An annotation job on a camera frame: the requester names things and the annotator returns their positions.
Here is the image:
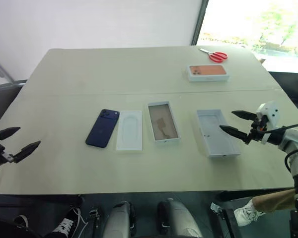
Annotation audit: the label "black seat cushion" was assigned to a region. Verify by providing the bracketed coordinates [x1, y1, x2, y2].
[0, 79, 28, 129]
[267, 71, 298, 109]

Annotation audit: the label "dark window frame post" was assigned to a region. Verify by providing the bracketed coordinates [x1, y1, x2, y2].
[190, 0, 210, 47]

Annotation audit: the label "dark blue smartphone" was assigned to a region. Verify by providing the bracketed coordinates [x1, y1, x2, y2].
[85, 109, 121, 149]

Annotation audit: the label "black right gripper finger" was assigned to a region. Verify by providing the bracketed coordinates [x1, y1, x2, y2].
[231, 110, 257, 121]
[219, 125, 252, 145]

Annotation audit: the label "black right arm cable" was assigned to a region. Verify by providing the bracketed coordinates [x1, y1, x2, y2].
[258, 122, 298, 174]

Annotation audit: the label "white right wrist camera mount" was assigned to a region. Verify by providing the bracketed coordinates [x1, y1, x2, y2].
[256, 101, 282, 145]

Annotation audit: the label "grey rounded robot leg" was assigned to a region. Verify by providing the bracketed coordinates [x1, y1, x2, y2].
[157, 198, 202, 238]
[103, 200, 135, 238]

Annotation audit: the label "red handled scissors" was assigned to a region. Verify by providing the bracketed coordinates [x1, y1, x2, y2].
[199, 48, 229, 63]

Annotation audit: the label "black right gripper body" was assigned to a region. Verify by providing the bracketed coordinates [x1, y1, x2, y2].
[248, 114, 268, 143]

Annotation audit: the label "white box base brown interior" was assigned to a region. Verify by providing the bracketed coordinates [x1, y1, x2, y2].
[147, 101, 182, 145]

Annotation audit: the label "grey box lid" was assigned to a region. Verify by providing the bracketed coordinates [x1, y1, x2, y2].
[196, 109, 241, 159]

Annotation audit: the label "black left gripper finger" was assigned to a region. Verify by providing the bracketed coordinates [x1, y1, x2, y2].
[0, 126, 21, 141]
[13, 140, 41, 164]

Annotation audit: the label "white moulded tray insert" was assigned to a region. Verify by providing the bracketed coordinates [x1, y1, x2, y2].
[116, 110, 143, 152]

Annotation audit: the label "black sneaker white laces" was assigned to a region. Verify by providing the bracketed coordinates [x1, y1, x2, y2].
[44, 195, 87, 238]

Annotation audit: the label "person's bare lower leg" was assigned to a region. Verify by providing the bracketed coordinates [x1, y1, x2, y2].
[252, 188, 296, 214]

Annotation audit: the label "closed box orange phone print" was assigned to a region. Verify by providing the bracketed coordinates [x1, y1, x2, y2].
[184, 64, 231, 83]

